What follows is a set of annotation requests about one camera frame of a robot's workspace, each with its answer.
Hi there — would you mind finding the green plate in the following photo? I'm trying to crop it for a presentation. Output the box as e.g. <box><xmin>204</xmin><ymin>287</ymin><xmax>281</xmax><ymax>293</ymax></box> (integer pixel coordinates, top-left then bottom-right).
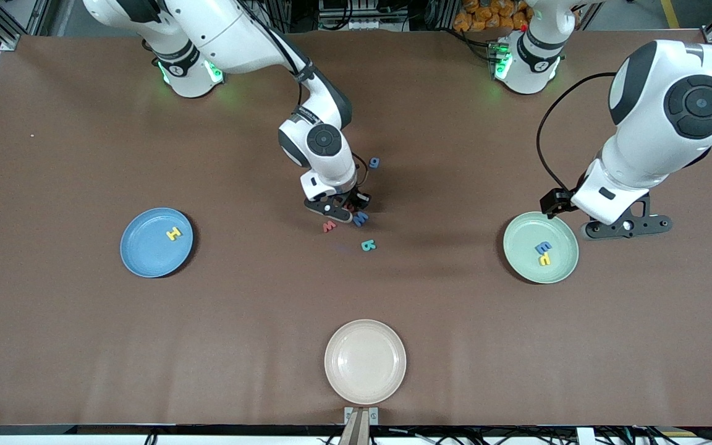
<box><xmin>503</xmin><ymin>211</ymin><xmax>580</xmax><ymax>285</ymax></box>

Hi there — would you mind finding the beige plate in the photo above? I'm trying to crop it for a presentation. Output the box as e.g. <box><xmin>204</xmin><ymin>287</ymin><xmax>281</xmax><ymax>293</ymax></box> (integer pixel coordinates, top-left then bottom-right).
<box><xmin>324</xmin><ymin>319</ymin><xmax>407</xmax><ymax>405</ymax></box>

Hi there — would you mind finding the blue plate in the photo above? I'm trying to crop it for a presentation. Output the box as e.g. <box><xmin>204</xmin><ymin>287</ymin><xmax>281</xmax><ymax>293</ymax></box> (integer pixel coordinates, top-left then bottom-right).
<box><xmin>120</xmin><ymin>207</ymin><xmax>194</xmax><ymax>279</ymax></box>

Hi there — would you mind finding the brown table mat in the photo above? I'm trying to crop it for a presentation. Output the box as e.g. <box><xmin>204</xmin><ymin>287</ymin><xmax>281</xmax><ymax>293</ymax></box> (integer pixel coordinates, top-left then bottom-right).
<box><xmin>0</xmin><ymin>31</ymin><xmax>712</xmax><ymax>427</ymax></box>

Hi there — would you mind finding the orange bag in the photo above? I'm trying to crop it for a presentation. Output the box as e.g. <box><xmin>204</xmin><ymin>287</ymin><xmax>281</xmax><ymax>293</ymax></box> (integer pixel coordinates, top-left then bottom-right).
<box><xmin>453</xmin><ymin>0</ymin><xmax>531</xmax><ymax>33</ymax></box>

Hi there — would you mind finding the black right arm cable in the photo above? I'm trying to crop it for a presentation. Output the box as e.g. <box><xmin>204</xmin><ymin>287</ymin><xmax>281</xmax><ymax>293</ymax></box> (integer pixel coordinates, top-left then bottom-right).
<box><xmin>232</xmin><ymin>0</ymin><xmax>370</xmax><ymax>189</ymax></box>

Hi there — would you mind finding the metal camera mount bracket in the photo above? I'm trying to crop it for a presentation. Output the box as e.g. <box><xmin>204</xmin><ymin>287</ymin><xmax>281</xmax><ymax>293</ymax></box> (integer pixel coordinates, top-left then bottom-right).
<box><xmin>344</xmin><ymin>406</ymin><xmax>379</xmax><ymax>445</ymax></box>

